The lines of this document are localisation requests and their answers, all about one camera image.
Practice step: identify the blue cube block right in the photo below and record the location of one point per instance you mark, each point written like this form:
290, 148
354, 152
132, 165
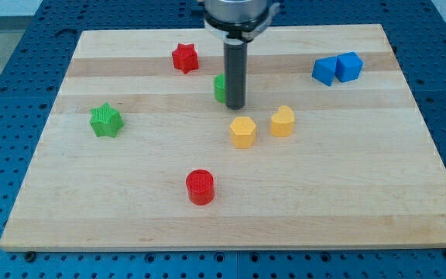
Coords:
348, 67

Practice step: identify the blue cube block left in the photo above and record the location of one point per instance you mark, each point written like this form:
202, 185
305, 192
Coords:
324, 70

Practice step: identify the yellow heart block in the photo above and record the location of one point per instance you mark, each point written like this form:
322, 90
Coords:
282, 122

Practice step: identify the blue cube block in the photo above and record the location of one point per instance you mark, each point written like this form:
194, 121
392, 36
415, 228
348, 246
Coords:
348, 67
324, 70

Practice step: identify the yellow hexagon block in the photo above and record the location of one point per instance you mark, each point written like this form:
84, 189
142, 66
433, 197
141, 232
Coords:
242, 132

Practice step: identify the green cylinder block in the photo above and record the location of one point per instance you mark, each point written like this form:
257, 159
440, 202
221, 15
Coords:
219, 88

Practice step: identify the light wooden board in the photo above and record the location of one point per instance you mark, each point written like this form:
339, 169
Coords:
359, 171

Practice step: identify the red star block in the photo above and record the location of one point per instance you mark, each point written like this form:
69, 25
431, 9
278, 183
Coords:
185, 58

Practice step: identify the green star block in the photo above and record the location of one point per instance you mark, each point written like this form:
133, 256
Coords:
106, 121

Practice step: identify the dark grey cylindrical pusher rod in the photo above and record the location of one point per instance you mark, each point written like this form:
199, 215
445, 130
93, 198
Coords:
235, 62

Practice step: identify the red cylinder block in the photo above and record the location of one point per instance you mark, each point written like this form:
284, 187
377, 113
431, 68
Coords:
200, 187

